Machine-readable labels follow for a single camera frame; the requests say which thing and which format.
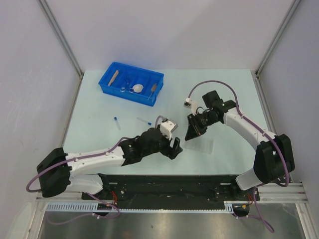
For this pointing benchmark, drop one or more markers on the bristle test tube brush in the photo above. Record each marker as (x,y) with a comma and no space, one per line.
(152,90)

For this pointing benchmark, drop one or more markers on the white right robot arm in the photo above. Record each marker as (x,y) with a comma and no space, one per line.
(273,153)

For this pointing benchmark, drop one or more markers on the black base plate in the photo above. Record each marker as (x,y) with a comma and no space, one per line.
(178,191)

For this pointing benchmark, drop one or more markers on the blue-capped test tube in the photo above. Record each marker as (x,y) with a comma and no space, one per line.
(117,123)
(144,121)

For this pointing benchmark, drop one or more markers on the metal crucible tongs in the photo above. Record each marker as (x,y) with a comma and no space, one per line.
(127,87)

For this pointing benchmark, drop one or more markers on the wooden test tube clamp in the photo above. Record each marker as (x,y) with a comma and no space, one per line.
(113,77)

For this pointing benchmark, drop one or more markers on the blue plastic bin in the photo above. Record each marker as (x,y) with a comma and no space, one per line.
(142,76)

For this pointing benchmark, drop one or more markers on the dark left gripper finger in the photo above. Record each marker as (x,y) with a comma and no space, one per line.
(176,144)
(172,153)

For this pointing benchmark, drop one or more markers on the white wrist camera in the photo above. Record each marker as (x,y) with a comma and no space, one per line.
(190,104)
(167,128)

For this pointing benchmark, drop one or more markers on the slotted cable duct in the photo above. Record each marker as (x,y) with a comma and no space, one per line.
(97,207)

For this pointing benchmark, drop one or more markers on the white porcelain evaporating dish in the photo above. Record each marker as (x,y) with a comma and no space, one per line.
(137,88)

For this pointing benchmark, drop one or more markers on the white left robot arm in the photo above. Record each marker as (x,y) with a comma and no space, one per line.
(60,171)

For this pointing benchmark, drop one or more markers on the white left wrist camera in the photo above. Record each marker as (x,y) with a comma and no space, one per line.
(167,128)

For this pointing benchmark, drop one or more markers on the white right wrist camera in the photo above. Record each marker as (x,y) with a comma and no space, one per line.
(190,104)

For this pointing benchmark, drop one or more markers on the aluminium frame rail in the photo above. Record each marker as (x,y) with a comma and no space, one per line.
(287,82)
(49,15)

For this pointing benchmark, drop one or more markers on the aluminium frame rail left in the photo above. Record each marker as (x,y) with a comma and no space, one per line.
(49,15)

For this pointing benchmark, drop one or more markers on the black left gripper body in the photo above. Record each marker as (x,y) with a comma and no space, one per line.
(162,146)

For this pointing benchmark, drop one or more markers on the clear plastic test tube rack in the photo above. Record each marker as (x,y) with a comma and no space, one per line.
(202,145)

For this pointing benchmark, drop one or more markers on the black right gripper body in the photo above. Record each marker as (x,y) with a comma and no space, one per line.
(201,122)

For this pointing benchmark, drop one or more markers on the aluminium frame rail right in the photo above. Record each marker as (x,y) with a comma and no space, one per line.
(287,82)

